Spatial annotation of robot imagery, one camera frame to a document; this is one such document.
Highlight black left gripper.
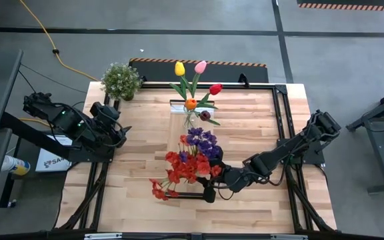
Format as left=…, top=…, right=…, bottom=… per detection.
left=89, top=101, right=133, bottom=149

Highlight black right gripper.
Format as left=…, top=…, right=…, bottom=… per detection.
left=197, top=146, right=257, bottom=204

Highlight large red flower bunch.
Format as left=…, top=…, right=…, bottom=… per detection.
left=164, top=134, right=223, bottom=185

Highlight purple flower bunch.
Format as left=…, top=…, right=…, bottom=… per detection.
left=178, top=127, right=223, bottom=164

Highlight clear glass vase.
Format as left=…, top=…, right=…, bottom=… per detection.
left=182, top=106, right=200, bottom=131

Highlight small red flower bunch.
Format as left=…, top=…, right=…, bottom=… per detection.
left=149, top=177, right=181, bottom=202

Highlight orange artificial tulip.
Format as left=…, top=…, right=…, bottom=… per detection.
left=184, top=97, right=199, bottom=129

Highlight yellow artificial tulip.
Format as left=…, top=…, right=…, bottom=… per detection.
left=169, top=61, right=193, bottom=101

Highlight red artificial tulip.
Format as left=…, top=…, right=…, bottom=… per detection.
left=197, top=83, right=224, bottom=110

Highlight pink artificial tulip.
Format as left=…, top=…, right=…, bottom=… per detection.
left=190, top=60, right=208, bottom=99

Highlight potted plant white blossoms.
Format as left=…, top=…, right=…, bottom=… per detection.
left=100, top=62, right=143, bottom=102

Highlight wooden conveyor board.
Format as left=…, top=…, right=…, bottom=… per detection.
left=160, top=99, right=215, bottom=201

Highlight white printed box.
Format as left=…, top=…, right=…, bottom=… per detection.
left=34, top=134, right=75, bottom=173

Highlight black clamp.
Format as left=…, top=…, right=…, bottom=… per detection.
left=237, top=73, right=251, bottom=89

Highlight black hazard-striped floor mat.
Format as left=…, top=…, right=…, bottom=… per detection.
left=128, top=57, right=269, bottom=84
left=297, top=0, right=384, bottom=13

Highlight white yellow spray bottle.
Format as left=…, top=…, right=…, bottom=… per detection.
left=0, top=154, right=31, bottom=177

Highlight grey metal stand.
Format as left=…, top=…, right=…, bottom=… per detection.
left=345, top=85, right=384, bottom=194

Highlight yellow extension cable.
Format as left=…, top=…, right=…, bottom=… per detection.
left=18, top=0, right=99, bottom=82

